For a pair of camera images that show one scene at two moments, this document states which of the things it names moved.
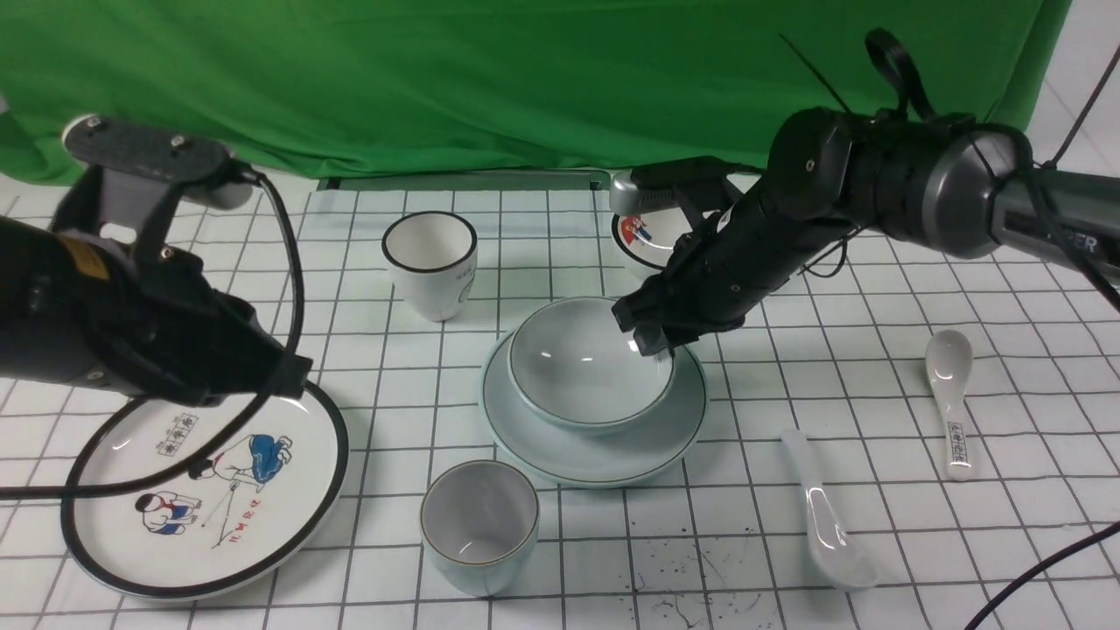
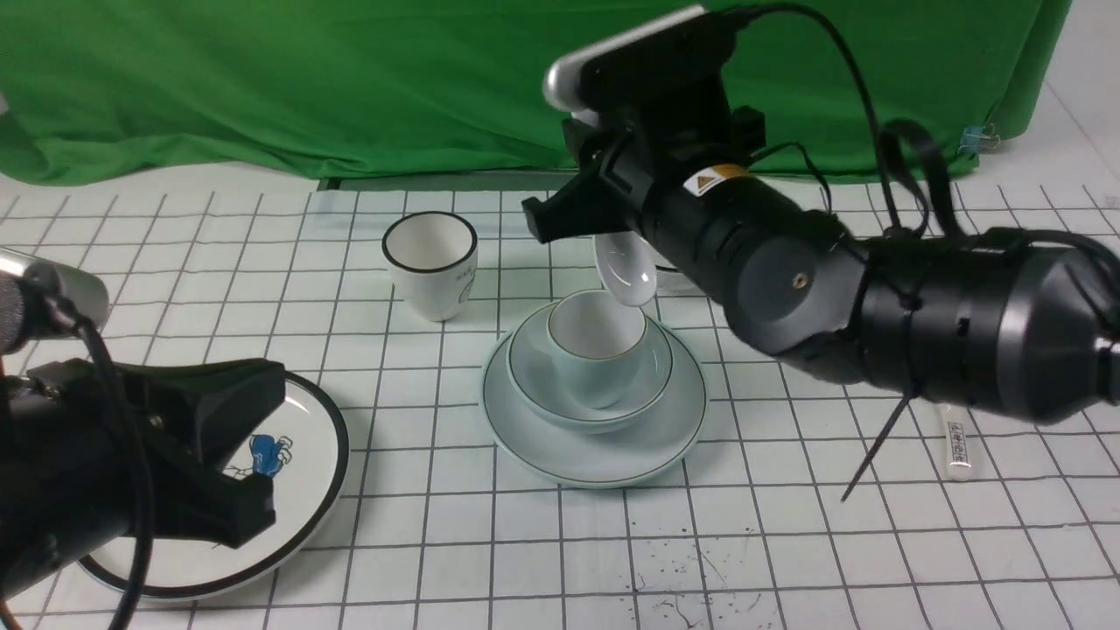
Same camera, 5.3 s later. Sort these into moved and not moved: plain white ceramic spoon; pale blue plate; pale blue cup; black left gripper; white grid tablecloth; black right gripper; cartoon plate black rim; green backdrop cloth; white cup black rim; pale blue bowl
Moved: plain white ceramic spoon; black left gripper; black right gripper; pale blue cup
Not moved: cartoon plate black rim; green backdrop cloth; pale blue bowl; pale blue plate; white cup black rim; white grid tablecloth
